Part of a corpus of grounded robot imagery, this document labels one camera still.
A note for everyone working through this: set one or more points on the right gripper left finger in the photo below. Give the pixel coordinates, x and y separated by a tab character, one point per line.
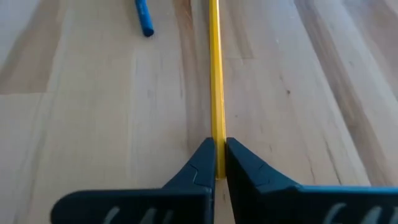
140	205

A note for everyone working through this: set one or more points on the yellow pencil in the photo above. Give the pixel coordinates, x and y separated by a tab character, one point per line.
217	77

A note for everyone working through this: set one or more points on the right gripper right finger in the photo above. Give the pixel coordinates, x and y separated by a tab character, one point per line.
311	205

